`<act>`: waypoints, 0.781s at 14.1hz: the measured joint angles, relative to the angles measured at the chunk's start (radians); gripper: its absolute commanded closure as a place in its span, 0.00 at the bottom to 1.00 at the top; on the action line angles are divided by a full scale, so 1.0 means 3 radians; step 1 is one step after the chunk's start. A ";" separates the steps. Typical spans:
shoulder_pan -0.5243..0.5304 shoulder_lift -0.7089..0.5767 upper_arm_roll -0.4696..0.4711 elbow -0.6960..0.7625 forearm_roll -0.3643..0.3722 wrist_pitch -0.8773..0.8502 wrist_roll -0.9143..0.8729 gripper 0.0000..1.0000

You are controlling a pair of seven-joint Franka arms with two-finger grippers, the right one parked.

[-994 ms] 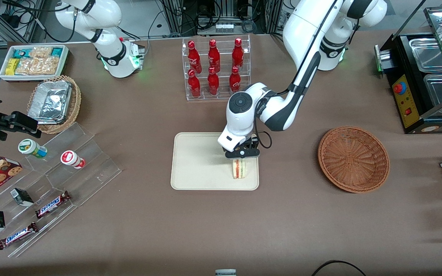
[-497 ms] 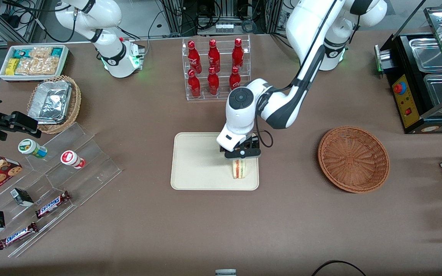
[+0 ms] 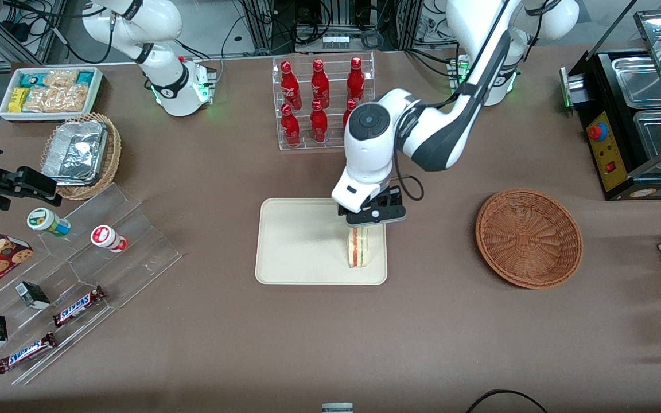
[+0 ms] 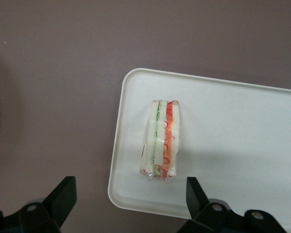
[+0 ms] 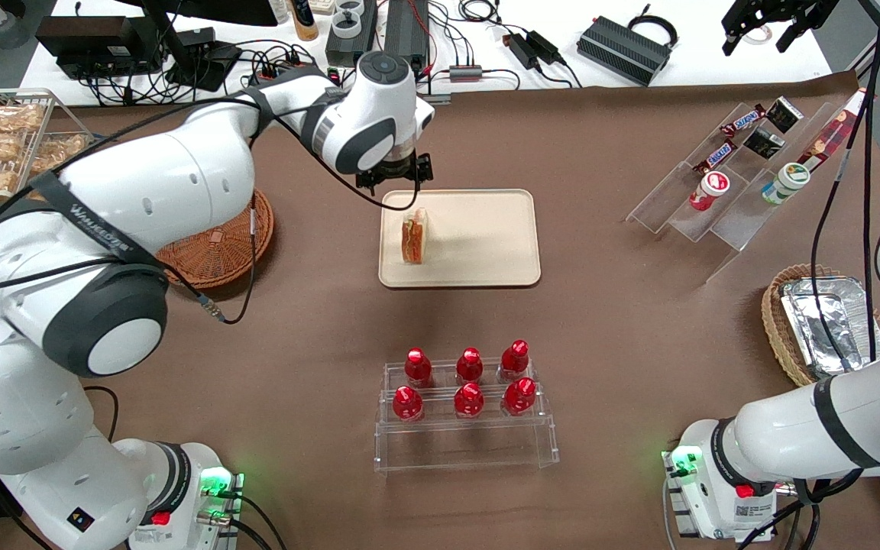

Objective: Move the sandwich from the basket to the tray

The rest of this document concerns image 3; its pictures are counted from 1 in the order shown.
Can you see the red cola bottle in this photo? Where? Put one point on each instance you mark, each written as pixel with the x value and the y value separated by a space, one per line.
pixel 356 83
pixel 352 104
pixel 290 86
pixel 320 86
pixel 319 123
pixel 290 129

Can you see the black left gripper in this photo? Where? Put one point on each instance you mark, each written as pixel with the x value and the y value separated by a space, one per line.
pixel 392 200

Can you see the white snack tray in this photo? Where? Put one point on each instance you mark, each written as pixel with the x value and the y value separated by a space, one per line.
pixel 43 116

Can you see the red label yogurt cup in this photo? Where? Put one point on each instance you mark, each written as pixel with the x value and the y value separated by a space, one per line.
pixel 104 236

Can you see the triangular sandwich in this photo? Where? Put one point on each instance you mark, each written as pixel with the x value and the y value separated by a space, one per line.
pixel 358 249

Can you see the yellow snack packet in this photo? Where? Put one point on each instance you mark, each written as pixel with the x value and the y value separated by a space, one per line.
pixel 18 100

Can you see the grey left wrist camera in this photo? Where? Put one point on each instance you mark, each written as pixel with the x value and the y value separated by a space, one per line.
pixel 376 217

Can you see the small grey device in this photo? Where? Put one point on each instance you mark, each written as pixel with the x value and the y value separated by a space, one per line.
pixel 337 408

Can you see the clear acrylic bottle rack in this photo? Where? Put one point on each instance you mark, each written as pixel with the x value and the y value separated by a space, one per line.
pixel 333 144

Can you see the cream rectangular tray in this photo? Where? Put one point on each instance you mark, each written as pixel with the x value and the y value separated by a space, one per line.
pixel 302 241

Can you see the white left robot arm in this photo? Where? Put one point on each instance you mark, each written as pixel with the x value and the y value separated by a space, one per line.
pixel 439 132

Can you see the round brown wicker basket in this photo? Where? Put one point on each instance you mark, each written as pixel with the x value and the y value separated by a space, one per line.
pixel 528 241

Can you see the green label yogurt cup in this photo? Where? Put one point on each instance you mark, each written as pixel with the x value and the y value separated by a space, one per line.
pixel 43 219

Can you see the snickers chocolate bar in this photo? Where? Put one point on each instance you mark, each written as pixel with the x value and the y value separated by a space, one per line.
pixel 78 306
pixel 26 353

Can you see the clear acrylic stepped stand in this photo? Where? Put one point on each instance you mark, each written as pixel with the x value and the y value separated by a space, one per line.
pixel 135 229

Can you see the aluminium foil container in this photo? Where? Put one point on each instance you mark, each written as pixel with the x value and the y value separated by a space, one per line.
pixel 75 152

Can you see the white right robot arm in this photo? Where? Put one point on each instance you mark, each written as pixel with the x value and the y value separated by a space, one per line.
pixel 158 17

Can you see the black food warmer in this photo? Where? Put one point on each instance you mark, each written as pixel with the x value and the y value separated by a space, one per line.
pixel 591 92

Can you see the red warmer knob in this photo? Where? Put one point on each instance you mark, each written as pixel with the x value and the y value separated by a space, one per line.
pixel 597 132

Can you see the clear cracker bag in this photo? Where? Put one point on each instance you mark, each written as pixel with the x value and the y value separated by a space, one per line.
pixel 41 100
pixel 61 78
pixel 73 98

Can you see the teal snack packet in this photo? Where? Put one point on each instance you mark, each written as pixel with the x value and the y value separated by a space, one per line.
pixel 86 77
pixel 29 80

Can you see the white power strip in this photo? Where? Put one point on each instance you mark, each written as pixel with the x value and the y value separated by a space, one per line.
pixel 335 41

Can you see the light wicker basket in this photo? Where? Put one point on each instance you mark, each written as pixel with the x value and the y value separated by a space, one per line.
pixel 109 166

